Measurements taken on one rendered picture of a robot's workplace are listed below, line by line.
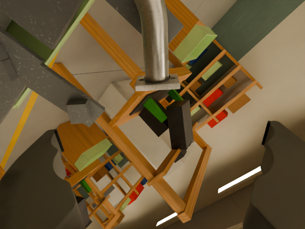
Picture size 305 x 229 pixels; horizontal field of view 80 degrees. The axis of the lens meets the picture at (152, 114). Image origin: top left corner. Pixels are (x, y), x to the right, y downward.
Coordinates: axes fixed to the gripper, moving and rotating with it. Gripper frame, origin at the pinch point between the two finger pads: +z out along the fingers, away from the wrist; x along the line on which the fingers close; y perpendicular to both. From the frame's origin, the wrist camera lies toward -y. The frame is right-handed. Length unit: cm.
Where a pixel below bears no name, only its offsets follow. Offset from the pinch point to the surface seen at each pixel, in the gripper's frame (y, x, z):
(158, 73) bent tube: -0.1, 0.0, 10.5
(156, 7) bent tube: -7.0, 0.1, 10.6
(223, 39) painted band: 68, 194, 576
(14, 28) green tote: -5.6, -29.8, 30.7
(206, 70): 140, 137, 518
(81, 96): 4.6, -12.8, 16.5
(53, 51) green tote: -1.2, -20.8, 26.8
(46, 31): -5.3, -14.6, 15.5
